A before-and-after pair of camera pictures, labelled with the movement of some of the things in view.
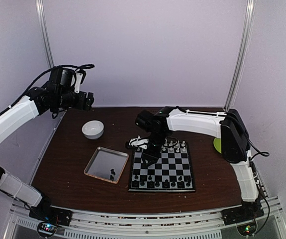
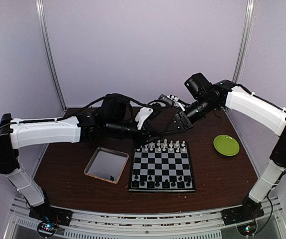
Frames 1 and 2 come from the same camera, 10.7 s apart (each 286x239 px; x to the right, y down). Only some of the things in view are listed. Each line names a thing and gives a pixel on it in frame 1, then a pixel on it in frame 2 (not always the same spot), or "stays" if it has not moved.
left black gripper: (89, 100) to (146, 132)
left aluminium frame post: (40, 6) stays
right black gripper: (152, 157) to (185, 121)
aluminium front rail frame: (100, 224) stays
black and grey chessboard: (172, 172) stays
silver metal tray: (107, 165) stays
